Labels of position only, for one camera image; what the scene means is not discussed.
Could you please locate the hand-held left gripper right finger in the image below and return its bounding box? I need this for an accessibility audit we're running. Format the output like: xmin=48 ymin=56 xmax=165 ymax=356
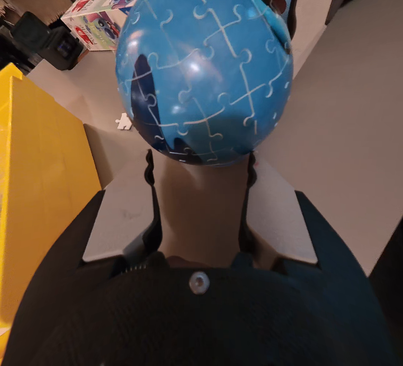
xmin=238 ymin=150 xmax=318 ymax=264

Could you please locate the blue puzzle ball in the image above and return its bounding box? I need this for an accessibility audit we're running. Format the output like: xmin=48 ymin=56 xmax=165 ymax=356
xmin=115 ymin=0 xmax=294 ymax=167

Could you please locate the white puzzle piece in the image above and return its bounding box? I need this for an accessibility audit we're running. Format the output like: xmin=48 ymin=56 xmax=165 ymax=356
xmin=115 ymin=112 xmax=133 ymax=131

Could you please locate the yellow plastic bin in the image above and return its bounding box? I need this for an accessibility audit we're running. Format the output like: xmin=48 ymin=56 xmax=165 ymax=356
xmin=0 ymin=62 xmax=103 ymax=352

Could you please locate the black camera on mount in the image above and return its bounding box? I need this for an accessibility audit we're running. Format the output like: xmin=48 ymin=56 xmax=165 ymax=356
xmin=0 ymin=10 xmax=84 ymax=71

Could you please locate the colourful puzzle box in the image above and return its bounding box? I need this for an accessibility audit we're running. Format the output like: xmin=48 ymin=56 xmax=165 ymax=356
xmin=61 ymin=0 xmax=144 ymax=54

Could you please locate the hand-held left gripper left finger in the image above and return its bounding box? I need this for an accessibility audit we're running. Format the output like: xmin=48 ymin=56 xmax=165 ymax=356
xmin=82 ymin=149 xmax=163 ymax=263

